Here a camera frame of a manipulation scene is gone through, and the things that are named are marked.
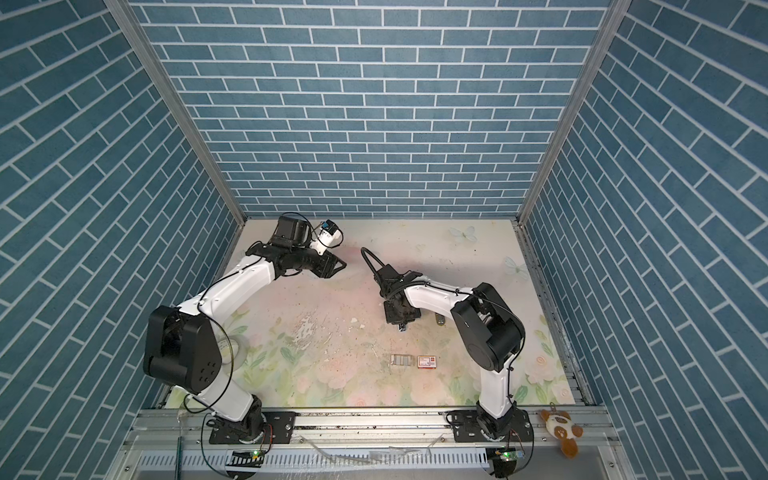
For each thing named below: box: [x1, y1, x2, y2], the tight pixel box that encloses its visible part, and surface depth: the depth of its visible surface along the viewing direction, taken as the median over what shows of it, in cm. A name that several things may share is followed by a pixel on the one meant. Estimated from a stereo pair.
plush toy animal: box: [540, 401, 584, 459], surface depth 72 cm
